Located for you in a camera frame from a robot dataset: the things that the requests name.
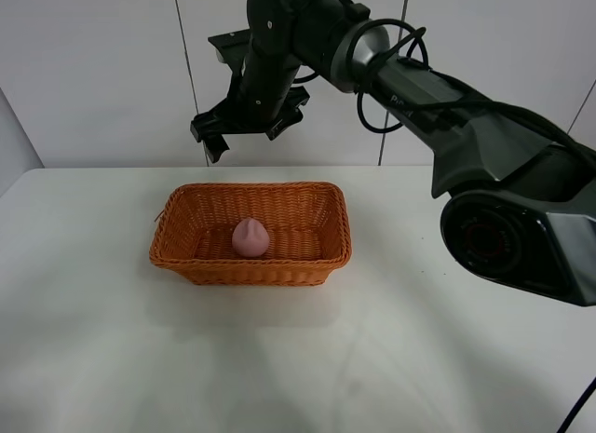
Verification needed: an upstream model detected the pink peach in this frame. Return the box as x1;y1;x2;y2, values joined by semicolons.
232;218;270;258

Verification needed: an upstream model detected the orange wicker basket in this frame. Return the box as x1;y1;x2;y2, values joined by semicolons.
149;182;352;286

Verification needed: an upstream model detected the black cable at corner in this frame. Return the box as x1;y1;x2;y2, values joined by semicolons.
557;375;596;433

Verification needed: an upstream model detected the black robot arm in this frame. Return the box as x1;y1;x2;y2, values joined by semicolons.
190;0;595;306

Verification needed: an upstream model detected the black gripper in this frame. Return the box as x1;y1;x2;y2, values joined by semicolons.
191;29;310;164

